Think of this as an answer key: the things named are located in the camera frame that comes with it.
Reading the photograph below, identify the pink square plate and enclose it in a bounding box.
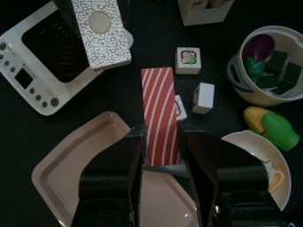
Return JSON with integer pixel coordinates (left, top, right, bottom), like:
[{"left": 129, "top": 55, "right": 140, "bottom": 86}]
[{"left": 30, "top": 111, "right": 199, "bottom": 227}]

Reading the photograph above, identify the dark green toy block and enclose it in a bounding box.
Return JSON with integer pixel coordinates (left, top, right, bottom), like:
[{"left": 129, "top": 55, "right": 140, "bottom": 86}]
[
  {"left": 255, "top": 74, "right": 279, "bottom": 90},
  {"left": 267, "top": 50, "right": 288, "bottom": 74},
  {"left": 271, "top": 61, "right": 303, "bottom": 96}
]

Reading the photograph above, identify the toy fried egg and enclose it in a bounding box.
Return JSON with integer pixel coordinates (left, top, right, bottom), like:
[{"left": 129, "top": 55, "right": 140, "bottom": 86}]
[{"left": 261, "top": 159, "right": 285, "bottom": 193}]

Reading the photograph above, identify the small red white block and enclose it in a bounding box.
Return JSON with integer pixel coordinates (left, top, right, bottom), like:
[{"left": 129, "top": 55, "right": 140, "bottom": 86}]
[{"left": 173, "top": 94, "right": 188, "bottom": 121}]

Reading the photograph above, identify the white toy pot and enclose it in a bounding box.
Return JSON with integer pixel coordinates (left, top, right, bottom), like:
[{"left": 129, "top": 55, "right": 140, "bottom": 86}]
[{"left": 225, "top": 25, "right": 303, "bottom": 107}]

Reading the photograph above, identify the toy corn with green husk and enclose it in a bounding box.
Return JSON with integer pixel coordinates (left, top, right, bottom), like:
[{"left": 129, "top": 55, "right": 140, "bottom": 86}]
[{"left": 243, "top": 106, "right": 300, "bottom": 153}]

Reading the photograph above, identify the purple toy eggplant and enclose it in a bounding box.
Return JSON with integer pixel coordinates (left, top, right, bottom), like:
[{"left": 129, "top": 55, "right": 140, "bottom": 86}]
[{"left": 240, "top": 34, "right": 276, "bottom": 63}]

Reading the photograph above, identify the white toy induction stove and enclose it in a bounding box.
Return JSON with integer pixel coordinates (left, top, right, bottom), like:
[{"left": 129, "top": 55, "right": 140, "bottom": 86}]
[{"left": 0, "top": 0, "right": 134, "bottom": 116}]

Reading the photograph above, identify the white patterned box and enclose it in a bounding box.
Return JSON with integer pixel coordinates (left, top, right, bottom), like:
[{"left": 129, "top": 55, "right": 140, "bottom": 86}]
[{"left": 69, "top": 0, "right": 132, "bottom": 72}]

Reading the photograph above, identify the white bowl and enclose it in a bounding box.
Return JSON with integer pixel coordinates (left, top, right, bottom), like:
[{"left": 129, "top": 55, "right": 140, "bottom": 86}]
[{"left": 220, "top": 129, "right": 292, "bottom": 212}]

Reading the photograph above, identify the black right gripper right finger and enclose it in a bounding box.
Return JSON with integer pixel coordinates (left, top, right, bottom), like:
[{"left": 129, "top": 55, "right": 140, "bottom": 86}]
[{"left": 177, "top": 121, "right": 288, "bottom": 227}]

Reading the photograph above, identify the red white striped salmon block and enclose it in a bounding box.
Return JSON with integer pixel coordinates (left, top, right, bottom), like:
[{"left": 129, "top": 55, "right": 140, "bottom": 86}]
[{"left": 140, "top": 67, "right": 183, "bottom": 168}]

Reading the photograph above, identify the white wooden holder box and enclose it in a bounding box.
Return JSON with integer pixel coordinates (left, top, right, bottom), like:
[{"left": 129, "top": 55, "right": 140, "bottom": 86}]
[{"left": 176, "top": 0, "right": 235, "bottom": 27}]

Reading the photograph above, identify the plain white block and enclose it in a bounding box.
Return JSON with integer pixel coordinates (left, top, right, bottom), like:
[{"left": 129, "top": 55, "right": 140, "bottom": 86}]
[{"left": 191, "top": 82, "right": 216, "bottom": 115}]

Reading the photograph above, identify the white cube with picture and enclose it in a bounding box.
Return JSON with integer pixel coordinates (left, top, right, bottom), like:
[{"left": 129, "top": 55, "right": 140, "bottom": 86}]
[{"left": 173, "top": 46, "right": 203, "bottom": 75}]

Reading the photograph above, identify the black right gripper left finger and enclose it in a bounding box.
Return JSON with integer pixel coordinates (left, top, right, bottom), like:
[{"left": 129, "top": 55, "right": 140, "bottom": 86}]
[{"left": 69, "top": 123, "right": 146, "bottom": 227}]

